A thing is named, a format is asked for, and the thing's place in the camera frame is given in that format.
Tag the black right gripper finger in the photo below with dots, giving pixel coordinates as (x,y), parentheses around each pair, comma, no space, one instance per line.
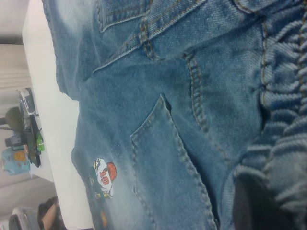
(254,210)

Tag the blue denim pants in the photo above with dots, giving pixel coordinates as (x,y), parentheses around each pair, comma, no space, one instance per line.
(168,72)

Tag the green plastic item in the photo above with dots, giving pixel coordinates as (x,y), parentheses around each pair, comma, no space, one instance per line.
(40,142)

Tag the white grey box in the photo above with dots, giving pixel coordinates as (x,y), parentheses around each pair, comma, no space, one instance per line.
(24,220)

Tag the light blue cartoon bag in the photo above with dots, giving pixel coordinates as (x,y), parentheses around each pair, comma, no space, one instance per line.
(14,163)

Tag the small black box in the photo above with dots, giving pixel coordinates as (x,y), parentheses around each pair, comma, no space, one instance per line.
(13,142)

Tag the white grey device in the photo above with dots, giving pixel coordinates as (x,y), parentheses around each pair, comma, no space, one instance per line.
(26,100)

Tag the olive round cushion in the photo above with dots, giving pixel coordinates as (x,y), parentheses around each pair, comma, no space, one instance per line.
(15,118)

